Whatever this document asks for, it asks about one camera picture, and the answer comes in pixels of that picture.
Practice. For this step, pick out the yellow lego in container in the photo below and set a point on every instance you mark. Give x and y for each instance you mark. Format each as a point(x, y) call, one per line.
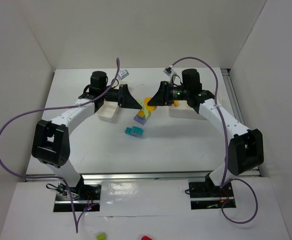
point(175, 103)

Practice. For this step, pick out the teal lego brick stack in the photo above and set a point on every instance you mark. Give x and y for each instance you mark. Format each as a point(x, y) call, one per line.
point(134, 131)

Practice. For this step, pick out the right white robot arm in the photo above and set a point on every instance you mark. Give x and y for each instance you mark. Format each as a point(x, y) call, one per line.
point(244, 148)

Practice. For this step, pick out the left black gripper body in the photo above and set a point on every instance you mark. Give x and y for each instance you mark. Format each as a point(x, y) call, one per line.
point(122, 95)

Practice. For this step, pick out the small white container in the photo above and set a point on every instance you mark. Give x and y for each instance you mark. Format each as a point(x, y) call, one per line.
point(108, 111)

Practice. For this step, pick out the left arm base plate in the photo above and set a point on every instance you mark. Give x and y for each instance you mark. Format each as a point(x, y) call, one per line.
point(89, 200)

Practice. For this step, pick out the aluminium rail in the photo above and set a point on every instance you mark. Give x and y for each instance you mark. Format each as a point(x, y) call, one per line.
point(145, 175)
point(230, 99)

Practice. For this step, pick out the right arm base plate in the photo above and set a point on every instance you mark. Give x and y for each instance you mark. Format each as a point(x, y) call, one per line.
point(201, 198)

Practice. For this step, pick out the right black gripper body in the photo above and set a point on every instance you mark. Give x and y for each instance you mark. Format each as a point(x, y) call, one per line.
point(164, 93)

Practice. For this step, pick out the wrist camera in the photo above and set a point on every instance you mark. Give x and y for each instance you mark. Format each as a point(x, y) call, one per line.
point(168, 71)
point(122, 74)

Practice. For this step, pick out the green lego foreground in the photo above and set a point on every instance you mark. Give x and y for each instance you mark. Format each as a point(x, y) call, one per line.
point(101, 236)

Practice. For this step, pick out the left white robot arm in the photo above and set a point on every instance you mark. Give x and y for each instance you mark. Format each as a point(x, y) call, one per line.
point(51, 143)

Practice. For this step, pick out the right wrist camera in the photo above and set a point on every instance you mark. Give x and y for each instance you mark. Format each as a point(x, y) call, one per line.
point(168, 71)

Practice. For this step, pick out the light green lego brick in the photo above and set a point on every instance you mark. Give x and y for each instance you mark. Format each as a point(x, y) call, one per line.
point(144, 109)

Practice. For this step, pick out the aluminium rail right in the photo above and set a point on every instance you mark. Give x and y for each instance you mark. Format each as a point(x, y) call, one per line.
point(230, 99)

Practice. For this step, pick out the red object foreground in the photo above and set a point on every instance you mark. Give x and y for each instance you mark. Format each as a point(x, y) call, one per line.
point(146, 237)

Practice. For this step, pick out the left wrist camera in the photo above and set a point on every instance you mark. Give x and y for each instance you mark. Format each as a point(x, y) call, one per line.
point(122, 74)

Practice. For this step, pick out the aluminium rail front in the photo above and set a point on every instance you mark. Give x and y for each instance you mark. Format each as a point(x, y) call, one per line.
point(145, 175)

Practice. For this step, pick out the large white divided container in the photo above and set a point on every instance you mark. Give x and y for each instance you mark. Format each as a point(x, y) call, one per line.
point(184, 111)

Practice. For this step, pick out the purple lego plate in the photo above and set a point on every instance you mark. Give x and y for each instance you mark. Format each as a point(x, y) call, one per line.
point(140, 120)

